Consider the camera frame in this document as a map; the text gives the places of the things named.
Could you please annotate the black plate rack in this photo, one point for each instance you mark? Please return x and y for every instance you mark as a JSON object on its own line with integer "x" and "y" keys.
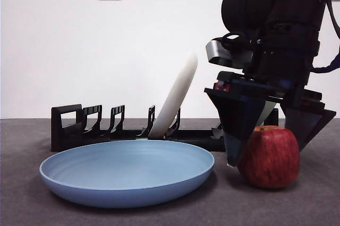
{"x": 69, "y": 141}

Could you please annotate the blue round plate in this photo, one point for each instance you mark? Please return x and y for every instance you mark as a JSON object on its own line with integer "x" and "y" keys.
{"x": 127, "y": 173}

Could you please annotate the white round plate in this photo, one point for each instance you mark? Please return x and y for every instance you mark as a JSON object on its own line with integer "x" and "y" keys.
{"x": 178, "y": 96}

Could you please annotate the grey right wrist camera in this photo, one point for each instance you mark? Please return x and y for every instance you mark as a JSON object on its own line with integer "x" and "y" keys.
{"x": 215, "y": 49}

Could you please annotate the red apple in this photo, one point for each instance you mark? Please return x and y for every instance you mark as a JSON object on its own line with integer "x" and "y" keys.
{"x": 271, "y": 157}

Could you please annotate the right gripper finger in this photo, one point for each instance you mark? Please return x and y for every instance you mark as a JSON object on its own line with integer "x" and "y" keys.
{"x": 308, "y": 122}
{"x": 236, "y": 120}

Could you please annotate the green round plate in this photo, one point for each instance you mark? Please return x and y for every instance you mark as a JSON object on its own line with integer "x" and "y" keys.
{"x": 267, "y": 112}

